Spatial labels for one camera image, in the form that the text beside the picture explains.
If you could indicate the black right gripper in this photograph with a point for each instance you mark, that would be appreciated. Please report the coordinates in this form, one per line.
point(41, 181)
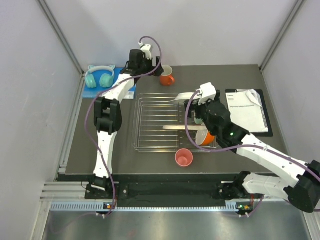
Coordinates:
point(198, 107)

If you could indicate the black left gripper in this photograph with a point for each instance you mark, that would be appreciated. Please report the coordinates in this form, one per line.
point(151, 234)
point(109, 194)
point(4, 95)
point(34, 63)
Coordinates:
point(158, 71)

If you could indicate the orange ceramic mug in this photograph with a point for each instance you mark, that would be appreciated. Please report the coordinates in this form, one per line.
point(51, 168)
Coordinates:
point(166, 78)

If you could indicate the mint green ceramic bowl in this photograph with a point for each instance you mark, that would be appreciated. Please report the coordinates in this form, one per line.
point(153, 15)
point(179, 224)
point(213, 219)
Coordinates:
point(198, 121)

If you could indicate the orange bowl white inside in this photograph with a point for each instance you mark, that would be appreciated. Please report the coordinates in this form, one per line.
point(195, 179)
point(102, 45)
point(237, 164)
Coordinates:
point(204, 138)

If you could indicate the white ceramic plate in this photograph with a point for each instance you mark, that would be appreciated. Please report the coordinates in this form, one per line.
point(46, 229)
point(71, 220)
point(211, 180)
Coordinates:
point(181, 98)

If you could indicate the steel wire dish rack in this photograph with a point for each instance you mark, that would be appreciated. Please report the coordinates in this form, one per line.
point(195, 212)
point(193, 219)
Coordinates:
point(152, 112)

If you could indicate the pink plastic cup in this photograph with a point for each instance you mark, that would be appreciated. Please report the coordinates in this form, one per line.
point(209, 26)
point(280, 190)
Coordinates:
point(183, 157)

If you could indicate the pink and cream floral plate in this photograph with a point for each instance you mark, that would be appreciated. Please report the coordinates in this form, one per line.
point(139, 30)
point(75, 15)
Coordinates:
point(183, 127)

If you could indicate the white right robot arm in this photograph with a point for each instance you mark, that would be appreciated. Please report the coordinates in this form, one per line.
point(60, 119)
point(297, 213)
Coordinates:
point(295, 181)

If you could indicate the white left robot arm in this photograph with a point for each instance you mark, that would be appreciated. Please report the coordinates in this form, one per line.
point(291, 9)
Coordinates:
point(107, 116)

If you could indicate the white instruction booklet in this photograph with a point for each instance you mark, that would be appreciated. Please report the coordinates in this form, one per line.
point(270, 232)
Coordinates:
point(246, 110)

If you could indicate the teal cat-ear headphones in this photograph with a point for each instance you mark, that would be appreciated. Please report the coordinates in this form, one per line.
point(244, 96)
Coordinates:
point(107, 76)

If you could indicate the black clipboard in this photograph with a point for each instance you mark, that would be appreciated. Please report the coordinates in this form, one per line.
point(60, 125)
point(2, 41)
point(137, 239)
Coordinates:
point(262, 112)

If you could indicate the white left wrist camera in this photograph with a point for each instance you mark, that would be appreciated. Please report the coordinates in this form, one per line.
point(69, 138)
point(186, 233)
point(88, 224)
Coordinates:
point(146, 49)

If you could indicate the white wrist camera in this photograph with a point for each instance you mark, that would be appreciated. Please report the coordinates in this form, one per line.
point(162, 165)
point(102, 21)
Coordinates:
point(146, 49)
point(206, 92)

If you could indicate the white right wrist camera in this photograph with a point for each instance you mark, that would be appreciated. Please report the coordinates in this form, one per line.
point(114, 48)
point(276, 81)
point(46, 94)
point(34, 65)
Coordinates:
point(206, 92)

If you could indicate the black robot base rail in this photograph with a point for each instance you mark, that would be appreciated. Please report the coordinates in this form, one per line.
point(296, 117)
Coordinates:
point(167, 190)

